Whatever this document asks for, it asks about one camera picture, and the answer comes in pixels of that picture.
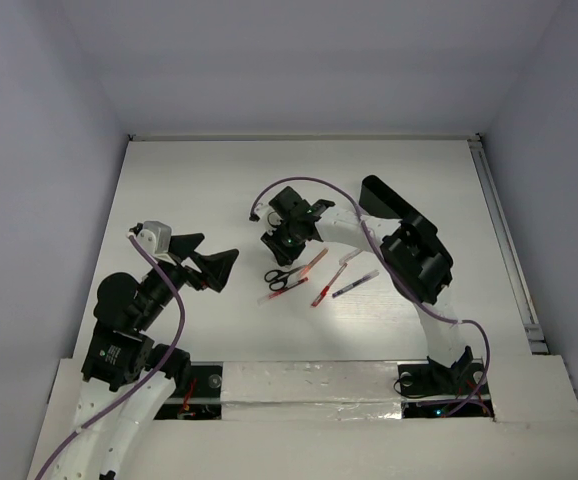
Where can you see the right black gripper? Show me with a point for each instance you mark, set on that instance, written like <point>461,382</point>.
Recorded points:
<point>284,255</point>

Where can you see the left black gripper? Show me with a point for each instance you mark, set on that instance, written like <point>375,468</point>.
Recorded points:
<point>189,265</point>

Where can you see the black handled scissors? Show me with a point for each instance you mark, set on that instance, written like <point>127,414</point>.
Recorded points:
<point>278,279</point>

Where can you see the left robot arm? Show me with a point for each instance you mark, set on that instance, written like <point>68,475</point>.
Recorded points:
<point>133,364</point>

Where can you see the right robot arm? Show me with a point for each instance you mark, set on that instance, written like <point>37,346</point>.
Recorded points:
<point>384,223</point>

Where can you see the red pen upper middle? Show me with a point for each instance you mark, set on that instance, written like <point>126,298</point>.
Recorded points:
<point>312,263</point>

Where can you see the red pen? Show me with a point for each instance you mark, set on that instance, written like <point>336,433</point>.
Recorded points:
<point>323,293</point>
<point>312,263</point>
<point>282,290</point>

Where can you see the red pen lower left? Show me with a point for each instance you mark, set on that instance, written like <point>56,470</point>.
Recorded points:
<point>282,290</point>

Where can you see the red pen centre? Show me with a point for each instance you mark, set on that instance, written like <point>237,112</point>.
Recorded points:
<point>323,293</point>

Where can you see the black oblong container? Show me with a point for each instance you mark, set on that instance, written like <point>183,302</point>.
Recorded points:
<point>380,200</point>

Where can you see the blue pen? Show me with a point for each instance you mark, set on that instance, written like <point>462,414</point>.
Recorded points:
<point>364,279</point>

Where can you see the silver foil covered beam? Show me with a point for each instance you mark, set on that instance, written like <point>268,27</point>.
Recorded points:
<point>310,391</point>

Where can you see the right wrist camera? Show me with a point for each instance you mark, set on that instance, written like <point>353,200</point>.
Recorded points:
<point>273,221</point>

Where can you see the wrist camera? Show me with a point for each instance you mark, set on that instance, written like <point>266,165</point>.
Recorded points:
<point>273,221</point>
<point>154,237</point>

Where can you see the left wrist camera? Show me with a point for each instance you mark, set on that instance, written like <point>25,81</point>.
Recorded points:
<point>154,237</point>

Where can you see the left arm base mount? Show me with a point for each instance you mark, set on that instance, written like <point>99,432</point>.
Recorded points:
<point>199,398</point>

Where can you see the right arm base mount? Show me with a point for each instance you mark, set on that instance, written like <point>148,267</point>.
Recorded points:
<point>429,378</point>

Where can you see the aluminium rail right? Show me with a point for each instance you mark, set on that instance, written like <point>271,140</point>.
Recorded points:
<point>533,330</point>

